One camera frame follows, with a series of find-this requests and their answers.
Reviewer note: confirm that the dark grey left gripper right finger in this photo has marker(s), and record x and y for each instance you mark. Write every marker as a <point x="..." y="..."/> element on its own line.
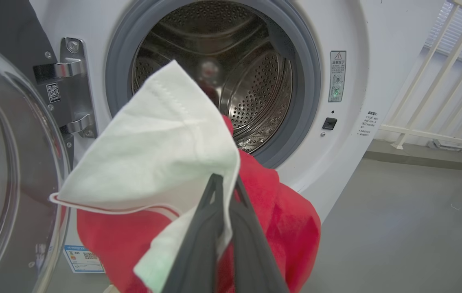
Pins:
<point x="251" y="256"/>

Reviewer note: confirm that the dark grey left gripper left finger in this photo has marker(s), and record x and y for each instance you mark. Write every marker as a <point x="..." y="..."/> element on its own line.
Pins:
<point x="198" y="252"/>

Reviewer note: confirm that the red and white garment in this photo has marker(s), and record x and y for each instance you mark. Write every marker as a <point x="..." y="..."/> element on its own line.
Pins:
<point x="153" y="154"/>

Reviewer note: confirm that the glass washing machine door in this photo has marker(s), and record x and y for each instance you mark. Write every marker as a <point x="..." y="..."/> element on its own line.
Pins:
<point x="11" y="162"/>

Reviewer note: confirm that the silver metal door hinge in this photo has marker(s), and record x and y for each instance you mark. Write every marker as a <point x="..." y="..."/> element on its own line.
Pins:
<point x="76" y="89"/>

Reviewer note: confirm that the white front-load washing machine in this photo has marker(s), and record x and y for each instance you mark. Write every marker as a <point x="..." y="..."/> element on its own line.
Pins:
<point x="377" y="61"/>

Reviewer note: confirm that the blue energy label sticker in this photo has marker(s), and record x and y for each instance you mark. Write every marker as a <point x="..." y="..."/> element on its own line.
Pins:
<point x="84" y="258"/>

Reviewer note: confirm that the small printed text sticker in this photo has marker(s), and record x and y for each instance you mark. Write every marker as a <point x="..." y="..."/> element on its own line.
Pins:
<point x="367" y="123"/>

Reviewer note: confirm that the grey warning sticker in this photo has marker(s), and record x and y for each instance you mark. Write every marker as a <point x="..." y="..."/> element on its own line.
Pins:
<point x="337" y="77"/>

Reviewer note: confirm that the small QR code sticker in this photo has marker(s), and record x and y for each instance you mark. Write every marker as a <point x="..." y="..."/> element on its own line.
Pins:
<point x="53" y="92"/>

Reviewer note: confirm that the white railing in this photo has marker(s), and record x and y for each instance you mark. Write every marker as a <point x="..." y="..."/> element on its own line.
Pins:
<point x="438" y="81"/>

